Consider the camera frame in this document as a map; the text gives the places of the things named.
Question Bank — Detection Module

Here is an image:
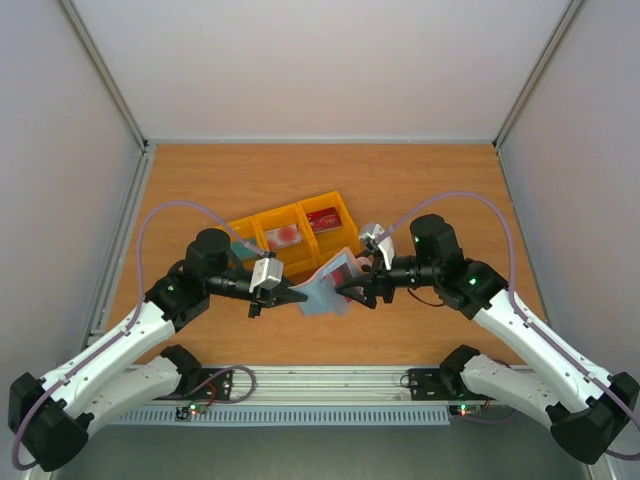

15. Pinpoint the pink leather card holder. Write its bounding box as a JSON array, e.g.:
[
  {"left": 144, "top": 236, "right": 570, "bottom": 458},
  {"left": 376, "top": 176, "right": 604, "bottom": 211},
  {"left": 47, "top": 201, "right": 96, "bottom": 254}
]
[{"left": 293, "top": 248, "right": 371, "bottom": 317}]

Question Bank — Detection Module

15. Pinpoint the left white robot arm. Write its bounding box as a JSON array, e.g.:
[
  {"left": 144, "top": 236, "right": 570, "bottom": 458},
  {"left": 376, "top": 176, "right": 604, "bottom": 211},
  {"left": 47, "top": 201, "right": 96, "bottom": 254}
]
[{"left": 8, "top": 228, "right": 307, "bottom": 472}]

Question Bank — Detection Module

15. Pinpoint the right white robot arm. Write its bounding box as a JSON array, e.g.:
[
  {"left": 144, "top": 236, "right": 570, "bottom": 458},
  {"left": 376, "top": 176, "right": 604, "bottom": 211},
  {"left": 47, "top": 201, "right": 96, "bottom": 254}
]
[{"left": 335, "top": 214, "right": 639, "bottom": 465}]

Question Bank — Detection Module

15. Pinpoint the teal VIP card stack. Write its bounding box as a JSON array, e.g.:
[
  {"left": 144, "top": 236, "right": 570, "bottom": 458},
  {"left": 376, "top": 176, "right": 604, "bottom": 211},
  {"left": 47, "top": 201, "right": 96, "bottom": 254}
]
[{"left": 230, "top": 241, "right": 260, "bottom": 261}]

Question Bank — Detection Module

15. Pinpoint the pink circle card stack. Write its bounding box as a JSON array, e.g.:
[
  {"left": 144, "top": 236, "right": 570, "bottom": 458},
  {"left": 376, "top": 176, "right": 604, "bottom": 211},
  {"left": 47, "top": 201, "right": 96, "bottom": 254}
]
[{"left": 264, "top": 224, "right": 303, "bottom": 251}]

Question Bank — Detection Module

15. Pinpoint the red card stack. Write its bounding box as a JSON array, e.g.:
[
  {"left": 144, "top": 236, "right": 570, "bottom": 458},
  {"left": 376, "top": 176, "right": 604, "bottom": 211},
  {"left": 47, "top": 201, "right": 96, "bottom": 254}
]
[{"left": 306, "top": 207, "right": 343, "bottom": 235}]

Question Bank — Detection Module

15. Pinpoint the yellow three-compartment bin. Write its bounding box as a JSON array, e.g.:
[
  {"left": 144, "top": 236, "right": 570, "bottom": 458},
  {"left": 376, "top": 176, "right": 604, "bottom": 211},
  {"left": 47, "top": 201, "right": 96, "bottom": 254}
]
[{"left": 230, "top": 190, "right": 361, "bottom": 277}]

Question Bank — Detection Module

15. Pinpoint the left small circuit board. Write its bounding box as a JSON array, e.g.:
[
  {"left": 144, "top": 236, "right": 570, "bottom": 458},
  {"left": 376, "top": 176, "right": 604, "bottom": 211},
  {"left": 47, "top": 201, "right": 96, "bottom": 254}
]
[{"left": 175, "top": 404, "right": 208, "bottom": 421}]

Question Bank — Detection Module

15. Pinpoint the small circuit board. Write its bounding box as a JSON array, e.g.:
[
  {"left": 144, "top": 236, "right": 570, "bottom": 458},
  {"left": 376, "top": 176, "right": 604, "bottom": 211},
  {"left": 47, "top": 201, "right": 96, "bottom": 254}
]
[
  {"left": 175, "top": 404, "right": 208, "bottom": 421},
  {"left": 449, "top": 404, "right": 485, "bottom": 417}
]

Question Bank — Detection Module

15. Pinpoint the right small circuit board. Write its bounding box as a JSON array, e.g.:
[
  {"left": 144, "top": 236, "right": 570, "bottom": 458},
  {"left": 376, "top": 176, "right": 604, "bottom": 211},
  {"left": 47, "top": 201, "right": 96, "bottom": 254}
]
[{"left": 449, "top": 404, "right": 485, "bottom": 417}]

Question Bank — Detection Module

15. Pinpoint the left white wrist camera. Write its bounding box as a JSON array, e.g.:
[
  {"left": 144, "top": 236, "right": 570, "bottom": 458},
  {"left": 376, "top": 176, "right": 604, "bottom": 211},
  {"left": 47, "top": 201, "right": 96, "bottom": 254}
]
[{"left": 249, "top": 257, "right": 284, "bottom": 293}]

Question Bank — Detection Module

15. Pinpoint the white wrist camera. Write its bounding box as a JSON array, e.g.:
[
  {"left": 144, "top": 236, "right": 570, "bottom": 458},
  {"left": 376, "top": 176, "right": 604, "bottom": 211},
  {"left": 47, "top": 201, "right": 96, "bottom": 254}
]
[
  {"left": 249, "top": 257, "right": 284, "bottom": 293},
  {"left": 358, "top": 222, "right": 396, "bottom": 270}
]

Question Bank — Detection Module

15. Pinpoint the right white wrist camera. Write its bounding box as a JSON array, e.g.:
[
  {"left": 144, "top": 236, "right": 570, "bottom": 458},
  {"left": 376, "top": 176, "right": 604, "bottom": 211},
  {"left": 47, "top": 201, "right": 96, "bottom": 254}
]
[{"left": 358, "top": 222, "right": 396, "bottom": 270}]

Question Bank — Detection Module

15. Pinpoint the aluminium front rail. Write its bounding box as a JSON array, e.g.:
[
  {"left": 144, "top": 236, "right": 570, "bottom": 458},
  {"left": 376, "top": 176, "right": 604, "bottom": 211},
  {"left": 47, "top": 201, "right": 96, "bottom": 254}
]
[{"left": 152, "top": 362, "right": 551, "bottom": 409}]

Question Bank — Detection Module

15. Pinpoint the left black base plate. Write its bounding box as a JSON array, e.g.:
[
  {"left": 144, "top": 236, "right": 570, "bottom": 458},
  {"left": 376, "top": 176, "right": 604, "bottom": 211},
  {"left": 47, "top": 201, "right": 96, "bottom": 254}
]
[{"left": 158, "top": 368, "right": 234, "bottom": 402}]

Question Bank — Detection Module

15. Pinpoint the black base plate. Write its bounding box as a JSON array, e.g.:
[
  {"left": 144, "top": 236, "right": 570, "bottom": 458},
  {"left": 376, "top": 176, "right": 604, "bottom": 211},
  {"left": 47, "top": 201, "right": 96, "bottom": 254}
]
[
  {"left": 158, "top": 368, "right": 234, "bottom": 402},
  {"left": 400, "top": 368, "right": 488, "bottom": 403}
]

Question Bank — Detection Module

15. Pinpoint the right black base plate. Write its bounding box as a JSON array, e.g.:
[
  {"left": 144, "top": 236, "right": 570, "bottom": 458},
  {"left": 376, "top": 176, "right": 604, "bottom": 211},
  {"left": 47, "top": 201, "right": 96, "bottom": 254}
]
[{"left": 400, "top": 368, "right": 488, "bottom": 403}]

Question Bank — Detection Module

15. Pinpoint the grey slotted cable duct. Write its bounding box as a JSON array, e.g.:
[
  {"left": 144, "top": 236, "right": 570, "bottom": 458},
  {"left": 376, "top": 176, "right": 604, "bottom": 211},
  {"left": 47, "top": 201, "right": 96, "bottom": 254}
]
[{"left": 111, "top": 405, "right": 450, "bottom": 428}]

